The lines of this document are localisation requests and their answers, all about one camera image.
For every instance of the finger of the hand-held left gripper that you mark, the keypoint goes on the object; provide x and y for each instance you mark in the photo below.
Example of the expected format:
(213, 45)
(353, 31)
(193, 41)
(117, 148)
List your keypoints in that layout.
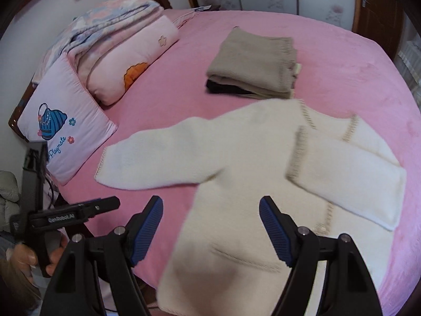
(98, 207)

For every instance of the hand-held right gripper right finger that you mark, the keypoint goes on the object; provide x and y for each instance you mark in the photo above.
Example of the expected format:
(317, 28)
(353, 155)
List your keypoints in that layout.
(274, 230)

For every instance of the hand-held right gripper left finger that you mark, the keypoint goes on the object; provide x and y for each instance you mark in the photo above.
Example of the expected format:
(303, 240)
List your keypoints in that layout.
(148, 230)

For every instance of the white knit sweater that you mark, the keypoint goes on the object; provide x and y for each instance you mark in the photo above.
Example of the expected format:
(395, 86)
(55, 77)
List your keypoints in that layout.
(246, 171)

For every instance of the person's left forearm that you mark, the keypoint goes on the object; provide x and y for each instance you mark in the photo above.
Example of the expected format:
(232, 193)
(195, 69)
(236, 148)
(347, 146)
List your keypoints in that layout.
(16, 289)

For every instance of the person's left hand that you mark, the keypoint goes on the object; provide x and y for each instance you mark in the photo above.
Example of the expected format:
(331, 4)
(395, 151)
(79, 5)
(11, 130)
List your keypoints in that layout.
(56, 256)

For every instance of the grey padded jacket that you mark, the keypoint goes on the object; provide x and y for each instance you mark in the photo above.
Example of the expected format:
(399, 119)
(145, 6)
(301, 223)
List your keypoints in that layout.
(8, 197)

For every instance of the purple printed pillow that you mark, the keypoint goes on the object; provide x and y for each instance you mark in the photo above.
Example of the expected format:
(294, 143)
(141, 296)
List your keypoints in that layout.
(75, 105)

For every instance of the black folded garment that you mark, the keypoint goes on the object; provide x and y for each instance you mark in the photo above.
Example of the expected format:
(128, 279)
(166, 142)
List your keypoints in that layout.
(223, 87)

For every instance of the pink folded quilt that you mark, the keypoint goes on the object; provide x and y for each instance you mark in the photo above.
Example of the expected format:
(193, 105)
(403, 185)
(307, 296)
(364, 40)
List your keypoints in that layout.
(131, 52)

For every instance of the beige folded sweater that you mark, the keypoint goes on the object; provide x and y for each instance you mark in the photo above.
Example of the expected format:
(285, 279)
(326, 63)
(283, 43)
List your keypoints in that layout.
(250, 59)

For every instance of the bed with pink sheet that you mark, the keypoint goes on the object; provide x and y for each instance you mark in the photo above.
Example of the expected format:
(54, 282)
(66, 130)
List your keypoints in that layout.
(345, 72)

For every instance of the floral folded blanket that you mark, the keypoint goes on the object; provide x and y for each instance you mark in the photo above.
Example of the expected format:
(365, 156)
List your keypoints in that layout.
(98, 19)

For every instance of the white patterned curtain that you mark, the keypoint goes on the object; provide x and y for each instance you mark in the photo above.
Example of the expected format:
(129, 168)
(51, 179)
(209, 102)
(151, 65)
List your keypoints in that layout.
(412, 69)

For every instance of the wooden door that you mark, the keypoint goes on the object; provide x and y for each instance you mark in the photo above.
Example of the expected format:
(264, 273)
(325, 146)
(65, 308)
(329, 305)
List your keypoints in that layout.
(378, 13)

